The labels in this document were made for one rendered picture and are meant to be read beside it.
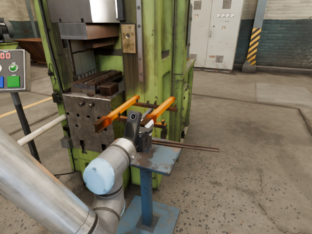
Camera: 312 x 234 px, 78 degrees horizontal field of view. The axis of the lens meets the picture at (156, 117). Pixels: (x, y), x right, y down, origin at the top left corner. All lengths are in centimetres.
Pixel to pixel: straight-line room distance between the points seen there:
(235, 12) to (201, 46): 125
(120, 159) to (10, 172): 27
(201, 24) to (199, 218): 561
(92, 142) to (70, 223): 108
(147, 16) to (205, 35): 522
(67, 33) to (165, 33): 72
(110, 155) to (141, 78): 87
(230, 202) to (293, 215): 46
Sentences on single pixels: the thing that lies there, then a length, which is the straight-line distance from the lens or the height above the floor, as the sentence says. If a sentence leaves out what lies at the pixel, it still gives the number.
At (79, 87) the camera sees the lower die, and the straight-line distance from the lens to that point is 147.
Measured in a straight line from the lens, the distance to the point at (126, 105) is 109.
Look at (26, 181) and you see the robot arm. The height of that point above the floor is 108.
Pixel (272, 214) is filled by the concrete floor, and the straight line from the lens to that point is 195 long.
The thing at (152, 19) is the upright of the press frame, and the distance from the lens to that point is 131.
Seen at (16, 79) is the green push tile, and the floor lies 102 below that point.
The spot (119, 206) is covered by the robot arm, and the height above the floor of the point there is 87.
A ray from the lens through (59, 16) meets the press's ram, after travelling 146.
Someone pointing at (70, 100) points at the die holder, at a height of 87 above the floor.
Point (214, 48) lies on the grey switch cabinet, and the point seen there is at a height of 69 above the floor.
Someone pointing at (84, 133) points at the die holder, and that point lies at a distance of 155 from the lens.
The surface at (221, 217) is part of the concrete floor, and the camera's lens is 178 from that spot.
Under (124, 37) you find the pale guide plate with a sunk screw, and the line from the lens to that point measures 136.
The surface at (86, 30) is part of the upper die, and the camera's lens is 135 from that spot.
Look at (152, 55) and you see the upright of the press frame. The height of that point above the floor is 118.
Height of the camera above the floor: 136
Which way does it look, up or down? 26 degrees down
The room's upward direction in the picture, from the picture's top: straight up
